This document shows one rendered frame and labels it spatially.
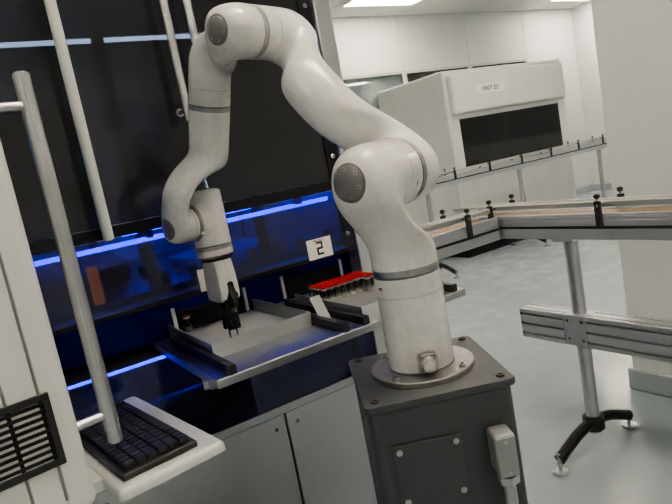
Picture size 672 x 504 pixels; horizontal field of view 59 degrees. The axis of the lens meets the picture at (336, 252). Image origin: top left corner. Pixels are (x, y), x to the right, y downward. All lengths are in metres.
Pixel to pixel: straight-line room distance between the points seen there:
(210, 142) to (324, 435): 0.98
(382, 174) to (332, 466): 1.18
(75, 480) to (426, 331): 0.61
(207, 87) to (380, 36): 6.76
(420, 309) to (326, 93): 0.41
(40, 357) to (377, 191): 0.57
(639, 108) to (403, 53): 5.69
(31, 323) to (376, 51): 7.17
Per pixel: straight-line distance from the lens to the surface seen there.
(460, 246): 2.27
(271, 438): 1.79
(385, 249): 1.02
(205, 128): 1.32
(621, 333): 2.27
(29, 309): 0.99
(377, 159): 0.96
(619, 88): 2.79
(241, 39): 1.14
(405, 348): 1.06
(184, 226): 1.33
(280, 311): 1.61
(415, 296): 1.03
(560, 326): 2.41
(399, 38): 8.19
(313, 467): 1.89
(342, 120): 1.08
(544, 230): 2.30
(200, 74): 1.31
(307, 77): 1.10
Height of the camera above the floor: 1.26
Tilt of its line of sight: 9 degrees down
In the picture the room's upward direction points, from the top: 11 degrees counter-clockwise
